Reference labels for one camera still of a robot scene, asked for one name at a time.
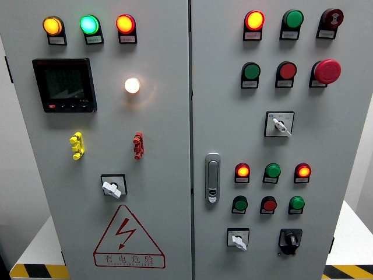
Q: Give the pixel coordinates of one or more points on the large red push button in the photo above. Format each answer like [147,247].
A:
[287,70]

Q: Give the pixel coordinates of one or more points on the red warning triangle sticker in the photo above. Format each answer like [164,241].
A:
[129,259]

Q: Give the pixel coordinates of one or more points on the black yellow striped tape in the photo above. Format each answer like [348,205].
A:
[346,272]
[40,271]

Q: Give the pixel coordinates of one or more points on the black cabinet hinge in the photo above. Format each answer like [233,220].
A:
[332,245]
[63,258]
[8,68]

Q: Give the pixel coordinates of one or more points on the large red stop button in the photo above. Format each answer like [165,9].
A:
[328,71]

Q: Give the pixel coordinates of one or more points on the dark red buzzer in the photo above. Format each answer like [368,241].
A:
[333,18]

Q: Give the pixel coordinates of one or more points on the small green round lamp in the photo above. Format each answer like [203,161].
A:
[297,203]
[273,170]

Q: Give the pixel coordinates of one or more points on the large green round lamp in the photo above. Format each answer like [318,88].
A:
[293,19]

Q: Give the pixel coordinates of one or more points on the yellow round lamp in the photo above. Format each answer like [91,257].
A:
[52,25]

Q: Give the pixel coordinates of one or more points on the small label plate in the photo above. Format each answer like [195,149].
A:
[295,212]
[252,35]
[94,39]
[289,35]
[284,83]
[57,40]
[127,39]
[301,180]
[237,211]
[266,212]
[270,180]
[326,34]
[242,180]
[317,83]
[249,84]

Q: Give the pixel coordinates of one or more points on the small red push button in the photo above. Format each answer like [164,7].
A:
[269,205]

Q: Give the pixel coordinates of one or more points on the bright green round lamp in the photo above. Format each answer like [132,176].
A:
[89,24]

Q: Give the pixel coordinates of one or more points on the black display meter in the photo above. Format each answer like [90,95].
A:
[64,84]

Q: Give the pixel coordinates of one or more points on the large green push button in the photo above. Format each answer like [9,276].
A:
[251,71]

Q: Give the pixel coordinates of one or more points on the large red round lamp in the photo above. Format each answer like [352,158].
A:
[254,20]
[125,24]

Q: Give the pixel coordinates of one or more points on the black knob turn switch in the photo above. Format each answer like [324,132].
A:
[290,239]

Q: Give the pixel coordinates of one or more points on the pale grey cabinet door with lock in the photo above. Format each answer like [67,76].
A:
[233,131]

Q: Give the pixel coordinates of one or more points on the small green push button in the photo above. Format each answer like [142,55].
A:
[240,204]

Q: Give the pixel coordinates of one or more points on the silver door lock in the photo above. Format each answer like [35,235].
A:
[212,178]

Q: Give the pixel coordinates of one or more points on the small red round lamp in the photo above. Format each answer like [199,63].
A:
[242,171]
[303,171]

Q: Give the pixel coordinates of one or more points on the white round lamp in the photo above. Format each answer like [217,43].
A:
[132,85]

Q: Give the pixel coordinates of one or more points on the pale grey cabinet door with display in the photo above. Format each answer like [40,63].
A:
[163,131]

